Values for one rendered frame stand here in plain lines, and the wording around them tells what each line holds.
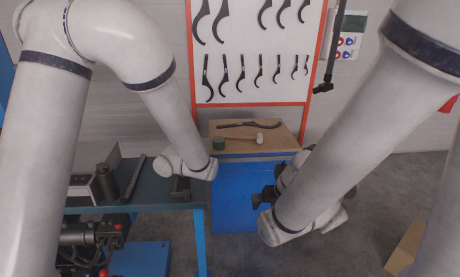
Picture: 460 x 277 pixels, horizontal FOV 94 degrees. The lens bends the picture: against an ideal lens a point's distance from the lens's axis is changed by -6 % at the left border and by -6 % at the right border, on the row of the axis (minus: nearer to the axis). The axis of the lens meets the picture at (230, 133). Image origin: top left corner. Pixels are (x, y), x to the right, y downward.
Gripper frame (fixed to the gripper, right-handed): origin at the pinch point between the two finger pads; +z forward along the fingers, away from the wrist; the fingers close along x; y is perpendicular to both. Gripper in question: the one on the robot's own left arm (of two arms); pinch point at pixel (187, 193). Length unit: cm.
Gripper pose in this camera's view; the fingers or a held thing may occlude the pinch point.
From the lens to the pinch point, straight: 119.0
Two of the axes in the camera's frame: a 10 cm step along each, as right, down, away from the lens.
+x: 1.0, 4.8, -8.7
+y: -10.0, 0.3, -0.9
